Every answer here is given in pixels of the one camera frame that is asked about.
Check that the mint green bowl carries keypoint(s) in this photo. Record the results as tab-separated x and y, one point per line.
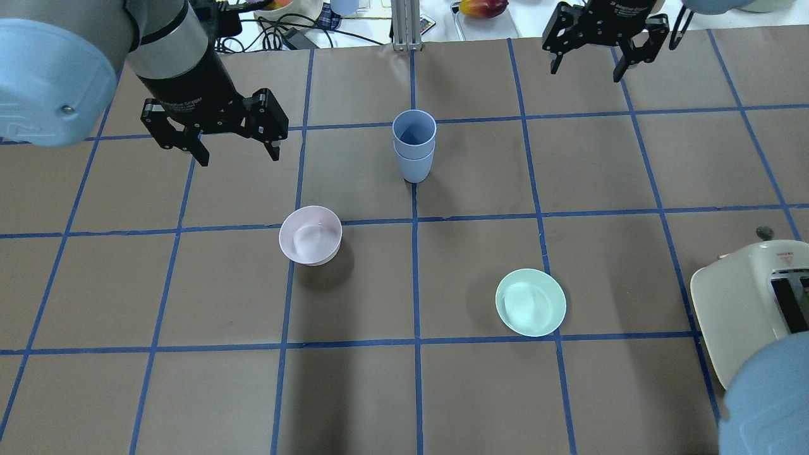
530	302

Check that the aluminium frame post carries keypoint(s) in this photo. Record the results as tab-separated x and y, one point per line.
406	26

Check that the bowl of foam cubes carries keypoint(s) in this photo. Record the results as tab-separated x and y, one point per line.
287	9

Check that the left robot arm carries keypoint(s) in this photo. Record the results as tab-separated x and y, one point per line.
60	64

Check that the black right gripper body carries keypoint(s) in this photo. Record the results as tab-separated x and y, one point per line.
610	24

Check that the red apple on tray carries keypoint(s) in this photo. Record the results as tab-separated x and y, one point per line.
483	8

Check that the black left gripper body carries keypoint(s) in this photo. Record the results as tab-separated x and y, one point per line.
189	88

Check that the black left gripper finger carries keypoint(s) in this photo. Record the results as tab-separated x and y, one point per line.
197	149
272	146

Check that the light blue cup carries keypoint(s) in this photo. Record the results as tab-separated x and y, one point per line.
414	132
415	170

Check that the pink bowl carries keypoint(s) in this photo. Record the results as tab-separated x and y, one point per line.
311	235

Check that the cream white toaster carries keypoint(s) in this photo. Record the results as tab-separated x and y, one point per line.
749	299

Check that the remote control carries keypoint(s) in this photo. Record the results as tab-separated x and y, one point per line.
426	24

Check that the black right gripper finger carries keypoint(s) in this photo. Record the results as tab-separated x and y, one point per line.
621	67
557	59

